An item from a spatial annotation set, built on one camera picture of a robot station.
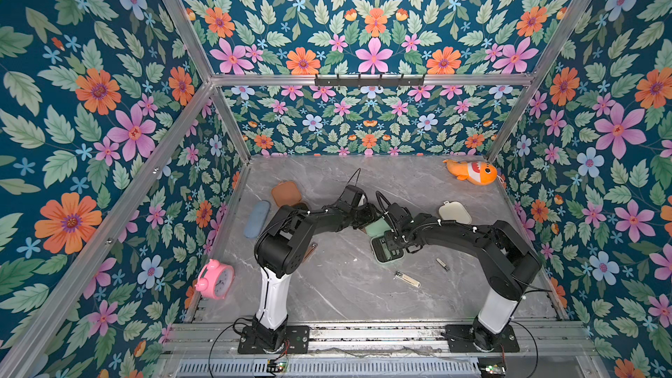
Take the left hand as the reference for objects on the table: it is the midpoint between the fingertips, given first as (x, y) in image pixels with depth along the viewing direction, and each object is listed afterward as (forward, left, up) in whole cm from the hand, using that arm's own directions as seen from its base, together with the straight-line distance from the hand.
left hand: (384, 215), depth 95 cm
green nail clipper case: (-13, +2, +2) cm, 13 cm away
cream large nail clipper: (-23, -4, -4) cm, 23 cm away
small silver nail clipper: (-19, -18, -5) cm, 26 cm away
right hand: (-7, -4, -4) cm, 9 cm away
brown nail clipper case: (+16, +38, -4) cm, 42 cm away
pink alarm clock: (-21, +54, +5) cm, 58 cm away
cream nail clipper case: (+2, -28, -4) cm, 29 cm away
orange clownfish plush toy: (+15, -40, +3) cm, 43 cm away
